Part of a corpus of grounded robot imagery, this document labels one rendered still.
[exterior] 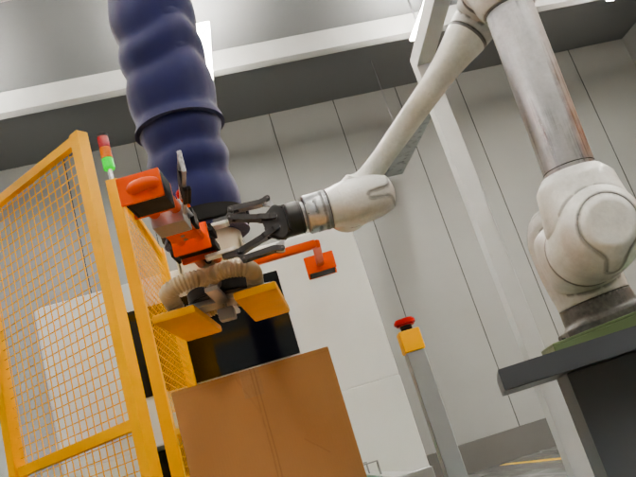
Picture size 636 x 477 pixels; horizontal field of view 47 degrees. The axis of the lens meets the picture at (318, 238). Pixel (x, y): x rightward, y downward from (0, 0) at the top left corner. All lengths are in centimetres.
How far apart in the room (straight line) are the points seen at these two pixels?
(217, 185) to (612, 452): 105
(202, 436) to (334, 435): 32
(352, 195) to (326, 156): 1019
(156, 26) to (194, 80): 18
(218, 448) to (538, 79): 110
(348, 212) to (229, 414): 58
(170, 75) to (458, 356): 958
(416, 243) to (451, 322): 133
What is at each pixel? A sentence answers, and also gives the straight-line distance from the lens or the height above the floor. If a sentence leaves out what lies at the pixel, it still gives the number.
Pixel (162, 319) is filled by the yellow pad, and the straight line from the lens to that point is 167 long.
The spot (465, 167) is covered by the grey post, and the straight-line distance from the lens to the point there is 506.
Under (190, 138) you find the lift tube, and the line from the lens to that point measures 185.
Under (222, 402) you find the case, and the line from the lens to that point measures 182.
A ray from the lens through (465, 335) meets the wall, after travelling 1126.
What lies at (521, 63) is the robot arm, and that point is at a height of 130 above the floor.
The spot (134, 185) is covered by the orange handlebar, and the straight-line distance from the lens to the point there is 122.
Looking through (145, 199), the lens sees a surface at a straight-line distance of 123.
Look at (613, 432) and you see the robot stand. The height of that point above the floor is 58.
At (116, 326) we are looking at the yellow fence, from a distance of 261.
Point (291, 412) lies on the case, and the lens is 180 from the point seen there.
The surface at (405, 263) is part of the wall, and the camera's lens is 1131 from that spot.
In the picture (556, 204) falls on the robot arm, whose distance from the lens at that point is 141.
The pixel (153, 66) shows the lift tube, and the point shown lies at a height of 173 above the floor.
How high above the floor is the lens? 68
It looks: 17 degrees up
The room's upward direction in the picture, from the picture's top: 17 degrees counter-clockwise
